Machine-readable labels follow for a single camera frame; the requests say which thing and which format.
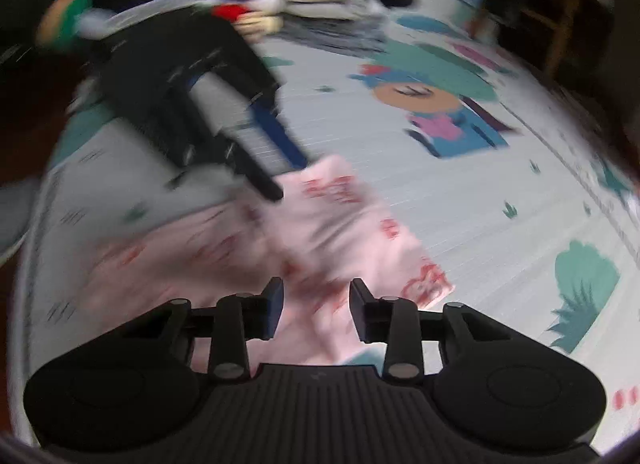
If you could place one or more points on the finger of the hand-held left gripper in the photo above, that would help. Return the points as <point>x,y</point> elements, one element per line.
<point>255,171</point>
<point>277,136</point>

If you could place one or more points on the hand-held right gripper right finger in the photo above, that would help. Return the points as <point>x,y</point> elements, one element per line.
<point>358,309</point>

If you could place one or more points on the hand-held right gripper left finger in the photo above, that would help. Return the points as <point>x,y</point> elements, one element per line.
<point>274,305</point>

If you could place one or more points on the pink printed garment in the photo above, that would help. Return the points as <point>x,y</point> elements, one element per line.
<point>340,234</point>

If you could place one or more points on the red small object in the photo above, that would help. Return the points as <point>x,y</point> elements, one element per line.
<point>231,11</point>

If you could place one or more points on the grey patterned cloth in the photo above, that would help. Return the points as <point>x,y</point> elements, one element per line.
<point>340,36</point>

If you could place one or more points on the cartoon printed play mat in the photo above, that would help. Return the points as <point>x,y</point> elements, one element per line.
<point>480,204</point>

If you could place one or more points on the wooden chair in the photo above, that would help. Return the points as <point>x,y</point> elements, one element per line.
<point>555,14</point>

